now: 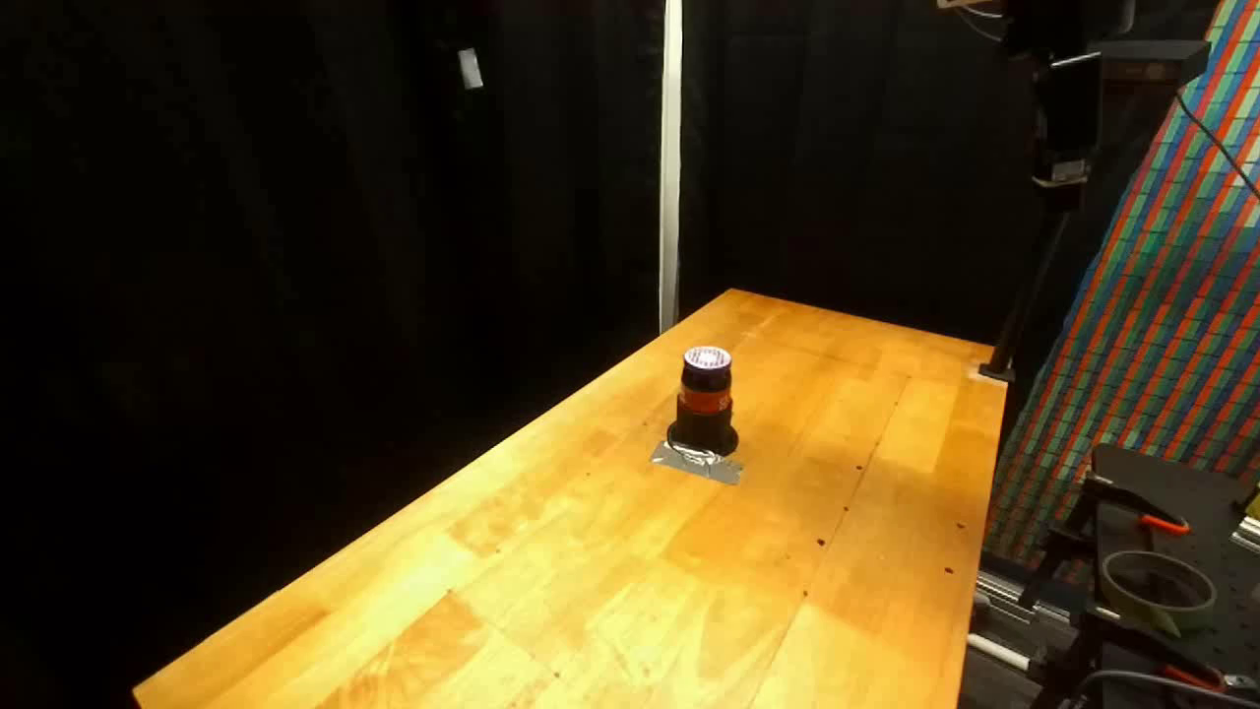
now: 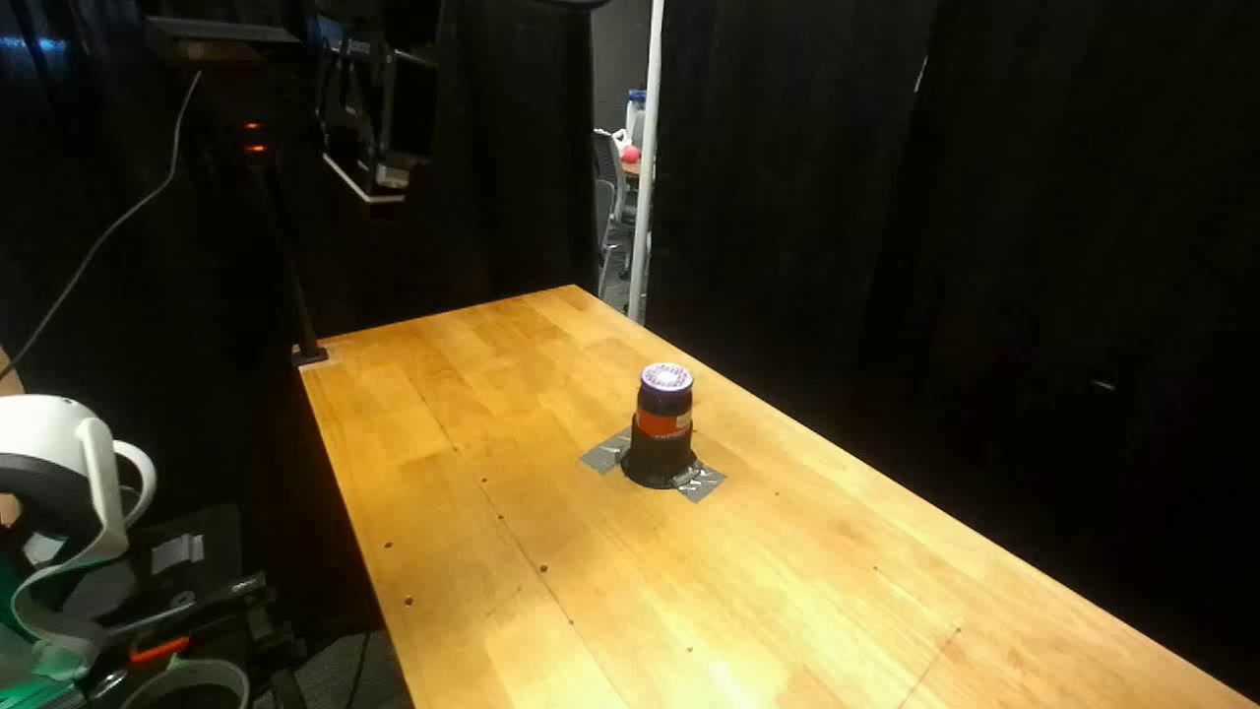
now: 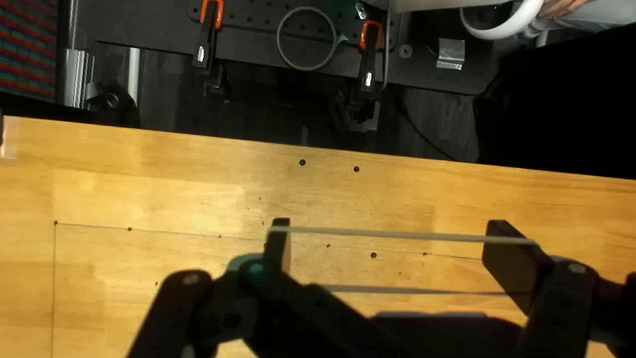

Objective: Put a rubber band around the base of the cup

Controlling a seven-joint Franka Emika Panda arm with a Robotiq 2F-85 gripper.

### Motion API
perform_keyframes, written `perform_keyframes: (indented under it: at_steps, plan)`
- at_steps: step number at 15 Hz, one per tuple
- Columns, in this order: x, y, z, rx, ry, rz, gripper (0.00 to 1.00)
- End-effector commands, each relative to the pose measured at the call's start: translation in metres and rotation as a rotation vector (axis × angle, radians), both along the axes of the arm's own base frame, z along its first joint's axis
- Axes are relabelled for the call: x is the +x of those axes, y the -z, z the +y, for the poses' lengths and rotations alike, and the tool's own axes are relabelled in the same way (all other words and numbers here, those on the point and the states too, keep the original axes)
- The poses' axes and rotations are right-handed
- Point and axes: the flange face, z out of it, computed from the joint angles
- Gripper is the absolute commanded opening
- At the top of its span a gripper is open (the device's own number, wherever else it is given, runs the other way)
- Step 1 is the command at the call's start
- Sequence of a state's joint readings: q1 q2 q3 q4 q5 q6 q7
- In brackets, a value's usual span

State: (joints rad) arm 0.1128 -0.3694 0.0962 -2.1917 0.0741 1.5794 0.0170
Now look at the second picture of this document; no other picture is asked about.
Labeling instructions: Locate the orange rubber band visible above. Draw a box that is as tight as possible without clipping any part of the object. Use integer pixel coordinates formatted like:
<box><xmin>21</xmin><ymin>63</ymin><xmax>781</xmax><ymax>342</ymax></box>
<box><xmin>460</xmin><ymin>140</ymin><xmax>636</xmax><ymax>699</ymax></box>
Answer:
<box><xmin>634</xmin><ymin>407</ymin><xmax>698</xmax><ymax>440</ymax></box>

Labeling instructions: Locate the dark cup with purple base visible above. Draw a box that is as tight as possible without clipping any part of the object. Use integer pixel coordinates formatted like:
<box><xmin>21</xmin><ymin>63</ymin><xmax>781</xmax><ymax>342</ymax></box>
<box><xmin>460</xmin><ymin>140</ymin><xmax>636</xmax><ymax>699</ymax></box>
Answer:
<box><xmin>616</xmin><ymin>363</ymin><xmax>699</xmax><ymax>490</ymax></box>

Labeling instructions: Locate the grey tape piece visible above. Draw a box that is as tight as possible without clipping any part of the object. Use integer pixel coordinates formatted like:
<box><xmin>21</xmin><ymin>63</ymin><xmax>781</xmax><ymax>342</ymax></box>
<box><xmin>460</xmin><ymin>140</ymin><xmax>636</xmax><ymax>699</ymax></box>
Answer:
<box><xmin>577</xmin><ymin>431</ymin><xmax>636</xmax><ymax>476</ymax></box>

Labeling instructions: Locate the white vertical pole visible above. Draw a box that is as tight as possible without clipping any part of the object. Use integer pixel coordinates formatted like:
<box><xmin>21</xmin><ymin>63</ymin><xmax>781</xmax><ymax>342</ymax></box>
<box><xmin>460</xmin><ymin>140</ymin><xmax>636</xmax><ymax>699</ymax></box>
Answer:
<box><xmin>624</xmin><ymin>0</ymin><xmax>670</xmax><ymax>327</ymax></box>

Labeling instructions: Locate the black curtain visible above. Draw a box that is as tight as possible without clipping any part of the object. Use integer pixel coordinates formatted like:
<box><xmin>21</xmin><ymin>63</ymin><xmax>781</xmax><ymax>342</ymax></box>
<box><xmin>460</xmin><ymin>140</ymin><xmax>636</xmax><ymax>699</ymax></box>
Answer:
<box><xmin>649</xmin><ymin>0</ymin><xmax>1260</xmax><ymax>665</ymax></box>

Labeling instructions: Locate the black equipment case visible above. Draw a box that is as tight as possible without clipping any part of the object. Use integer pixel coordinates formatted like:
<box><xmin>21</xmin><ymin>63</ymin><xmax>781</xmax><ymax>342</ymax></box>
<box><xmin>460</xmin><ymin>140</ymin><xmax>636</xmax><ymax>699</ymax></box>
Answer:
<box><xmin>69</xmin><ymin>502</ymin><xmax>312</xmax><ymax>709</ymax></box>

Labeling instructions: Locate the white VR headset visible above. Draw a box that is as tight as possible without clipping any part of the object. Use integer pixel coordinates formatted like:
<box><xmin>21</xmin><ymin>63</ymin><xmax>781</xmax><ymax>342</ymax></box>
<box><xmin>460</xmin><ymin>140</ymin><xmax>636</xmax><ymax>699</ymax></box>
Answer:
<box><xmin>0</xmin><ymin>390</ymin><xmax>160</xmax><ymax>570</ymax></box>

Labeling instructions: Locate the grey square base plate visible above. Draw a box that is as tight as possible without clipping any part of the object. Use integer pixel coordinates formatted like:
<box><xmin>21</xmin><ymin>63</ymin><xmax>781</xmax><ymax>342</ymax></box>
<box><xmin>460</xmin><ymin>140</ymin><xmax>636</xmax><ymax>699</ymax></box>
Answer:
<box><xmin>670</xmin><ymin>460</ymin><xmax>729</xmax><ymax>503</ymax></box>

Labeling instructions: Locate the white wall shelf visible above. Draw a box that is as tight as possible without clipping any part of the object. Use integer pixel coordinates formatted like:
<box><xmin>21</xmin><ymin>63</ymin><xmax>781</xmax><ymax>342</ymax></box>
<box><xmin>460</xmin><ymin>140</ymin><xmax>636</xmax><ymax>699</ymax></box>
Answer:
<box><xmin>320</xmin><ymin>145</ymin><xmax>414</xmax><ymax>210</ymax></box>

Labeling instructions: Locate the black camera tripod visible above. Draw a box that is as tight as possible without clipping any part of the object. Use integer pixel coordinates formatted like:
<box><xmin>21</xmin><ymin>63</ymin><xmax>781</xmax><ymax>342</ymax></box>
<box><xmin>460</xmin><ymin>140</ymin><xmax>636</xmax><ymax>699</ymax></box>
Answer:
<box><xmin>231</xmin><ymin>115</ymin><xmax>330</xmax><ymax>371</ymax></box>

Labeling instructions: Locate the grey controller ring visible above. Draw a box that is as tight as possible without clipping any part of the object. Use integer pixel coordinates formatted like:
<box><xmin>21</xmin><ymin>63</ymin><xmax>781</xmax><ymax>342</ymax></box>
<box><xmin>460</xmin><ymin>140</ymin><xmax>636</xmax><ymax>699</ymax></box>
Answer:
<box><xmin>118</xmin><ymin>653</ymin><xmax>254</xmax><ymax>709</ymax></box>

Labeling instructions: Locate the black camera on tripod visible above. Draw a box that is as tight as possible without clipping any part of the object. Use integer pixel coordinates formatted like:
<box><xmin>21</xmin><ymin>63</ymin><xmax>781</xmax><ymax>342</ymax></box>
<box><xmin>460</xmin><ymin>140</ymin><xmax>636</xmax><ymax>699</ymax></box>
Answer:
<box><xmin>137</xmin><ymin>12</ymin><xmax>307</xmax><ymax>70</ymax></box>

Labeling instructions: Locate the grey hanging cable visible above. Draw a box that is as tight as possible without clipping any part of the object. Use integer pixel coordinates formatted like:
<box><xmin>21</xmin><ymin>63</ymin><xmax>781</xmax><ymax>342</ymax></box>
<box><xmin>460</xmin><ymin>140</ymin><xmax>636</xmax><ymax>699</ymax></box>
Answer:
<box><xmin>0</xmin><ymin>67</ymin><xmax>207</xmax><ymax>385</ymax></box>

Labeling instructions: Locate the orange handled tool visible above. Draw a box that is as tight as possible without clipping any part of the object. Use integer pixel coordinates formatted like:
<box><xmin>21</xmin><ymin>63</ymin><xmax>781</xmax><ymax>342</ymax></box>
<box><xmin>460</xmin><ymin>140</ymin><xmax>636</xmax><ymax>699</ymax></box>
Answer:
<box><xmin>127</xmin><ymin>633</ymin><xmax>195</xmax><ymax>670</ymax></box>

